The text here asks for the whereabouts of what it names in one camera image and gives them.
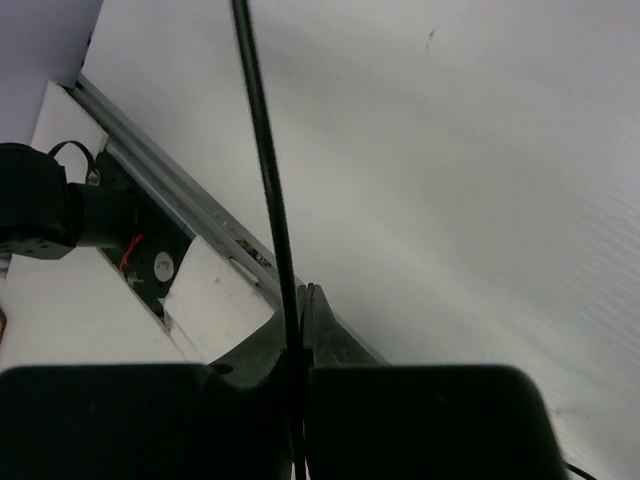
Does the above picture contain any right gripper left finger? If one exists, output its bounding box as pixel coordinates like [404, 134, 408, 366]
[205, 284, 307, 471]

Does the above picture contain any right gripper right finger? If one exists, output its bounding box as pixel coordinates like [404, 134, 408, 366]
[305, 283, 387, 370]

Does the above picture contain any thin black headphone cable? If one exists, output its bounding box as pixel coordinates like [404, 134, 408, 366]
[230, 0, 311, 480]

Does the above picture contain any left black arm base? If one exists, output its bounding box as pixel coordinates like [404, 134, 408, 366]
[1, 141, 191, 325]

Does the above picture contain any aluminium rail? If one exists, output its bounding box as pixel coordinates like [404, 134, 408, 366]
[74, 74, 391, 366]

